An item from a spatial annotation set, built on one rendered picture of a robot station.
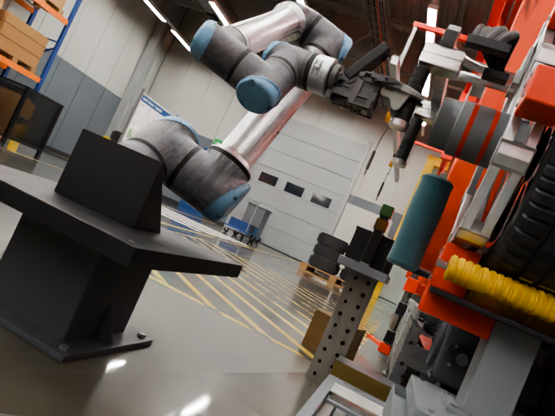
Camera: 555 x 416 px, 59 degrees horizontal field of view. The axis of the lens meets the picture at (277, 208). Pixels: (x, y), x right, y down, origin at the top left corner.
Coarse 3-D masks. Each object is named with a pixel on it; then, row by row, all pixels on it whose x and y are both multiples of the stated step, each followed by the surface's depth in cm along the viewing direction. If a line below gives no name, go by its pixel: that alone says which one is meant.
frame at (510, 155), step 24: (552, 48) 95; (504, 144) 94; (528, 144) 93; (480, 168) 142; (504, 168) 95; (480, 192) 100; (504, 192) 98; (480, 216) 134; (456, 240) 114; (480, 240) 106
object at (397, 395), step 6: (396, 390) 140; (402, 390) 139; (390, 396) 132; (396, 396) 137; (402, 396) 139; (390, 402) 123; (396, 402) 130; (402, 402) 133; (384, 408) 135; (390, 408) 116; (396, 408) 124; (402, 408) 127; (384, 414) 125; (390, 414) 109; (396, 414) 117; (402, 414) 120
